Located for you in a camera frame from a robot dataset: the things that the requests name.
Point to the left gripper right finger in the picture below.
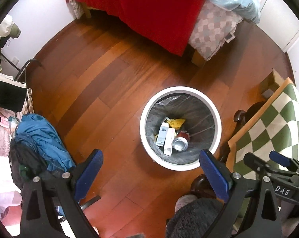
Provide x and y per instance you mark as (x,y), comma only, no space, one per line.
(227,188)

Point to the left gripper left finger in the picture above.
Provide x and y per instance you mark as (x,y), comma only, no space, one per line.
(76,185)

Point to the red cola can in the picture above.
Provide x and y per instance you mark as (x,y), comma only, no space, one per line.
(181,142)

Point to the pink white tissue pack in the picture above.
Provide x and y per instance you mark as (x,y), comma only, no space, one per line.
(170,136)

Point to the yellow snack bag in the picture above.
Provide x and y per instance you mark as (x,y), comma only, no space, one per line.
(175,123)

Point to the white grey carton box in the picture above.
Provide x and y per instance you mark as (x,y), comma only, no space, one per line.
(160,139)

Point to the white round trash bin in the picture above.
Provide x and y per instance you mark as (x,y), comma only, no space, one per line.
(192,115)

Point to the black fuzzy trouser leg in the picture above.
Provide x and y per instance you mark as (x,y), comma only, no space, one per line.
(193,216)

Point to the green cream checkered tablecloth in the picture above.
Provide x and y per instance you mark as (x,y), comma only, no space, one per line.
(275,127)

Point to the blue jacket on chair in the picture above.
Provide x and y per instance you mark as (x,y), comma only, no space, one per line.
(37,133)

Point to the brown cardboard box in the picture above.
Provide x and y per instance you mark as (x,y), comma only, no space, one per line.
(270,84)

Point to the white door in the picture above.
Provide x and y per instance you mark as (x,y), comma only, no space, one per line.
(279,23)

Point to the pink grey checkered blanket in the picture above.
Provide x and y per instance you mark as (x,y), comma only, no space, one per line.
(213,28)

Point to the red bed sheet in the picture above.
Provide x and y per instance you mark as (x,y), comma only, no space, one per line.
(169,23)

